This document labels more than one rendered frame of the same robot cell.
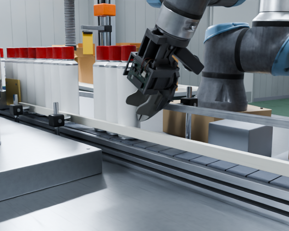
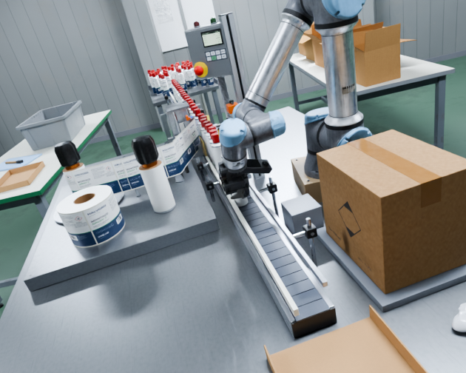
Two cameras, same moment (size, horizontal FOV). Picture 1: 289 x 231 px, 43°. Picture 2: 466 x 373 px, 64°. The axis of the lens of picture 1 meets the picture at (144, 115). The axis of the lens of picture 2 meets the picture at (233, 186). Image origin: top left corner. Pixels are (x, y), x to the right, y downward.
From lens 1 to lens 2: 0.82 m
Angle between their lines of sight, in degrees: 37
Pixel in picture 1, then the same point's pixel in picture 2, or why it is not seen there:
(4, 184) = (163, 240)
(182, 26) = (231, 165)
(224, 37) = (311, 126)
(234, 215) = (249, 275)
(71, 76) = (218, 153)
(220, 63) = (312, 144)
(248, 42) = (322, 135)
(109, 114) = not seen: hidden behind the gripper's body
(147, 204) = (219, 260)
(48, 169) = (185, 232)
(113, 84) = not seen: hidden behind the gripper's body
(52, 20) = not seen: outside the picture
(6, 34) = (258, 9)
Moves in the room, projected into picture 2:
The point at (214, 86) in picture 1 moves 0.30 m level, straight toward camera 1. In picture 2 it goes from (311, 160) to (262, 201)
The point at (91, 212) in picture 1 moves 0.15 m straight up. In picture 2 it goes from (192, 262) to (179, 223)
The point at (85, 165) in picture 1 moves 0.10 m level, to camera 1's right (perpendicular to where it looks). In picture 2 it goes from (207, 227) to (231, 230)
